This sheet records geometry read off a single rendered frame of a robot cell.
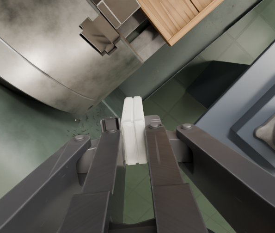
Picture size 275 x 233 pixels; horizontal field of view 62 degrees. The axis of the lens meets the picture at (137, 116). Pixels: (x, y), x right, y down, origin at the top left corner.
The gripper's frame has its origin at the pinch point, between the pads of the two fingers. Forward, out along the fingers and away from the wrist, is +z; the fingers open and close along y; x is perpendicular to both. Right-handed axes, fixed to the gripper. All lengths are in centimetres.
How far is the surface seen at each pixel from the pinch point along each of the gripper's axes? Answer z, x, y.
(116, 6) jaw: 11.6, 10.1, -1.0
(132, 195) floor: 127, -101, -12
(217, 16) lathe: 76, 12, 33
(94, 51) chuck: 10.4, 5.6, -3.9
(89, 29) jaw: 9.8, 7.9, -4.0
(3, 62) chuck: 7.6, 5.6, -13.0
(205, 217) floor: 125, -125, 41
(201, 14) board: 39.5, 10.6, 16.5
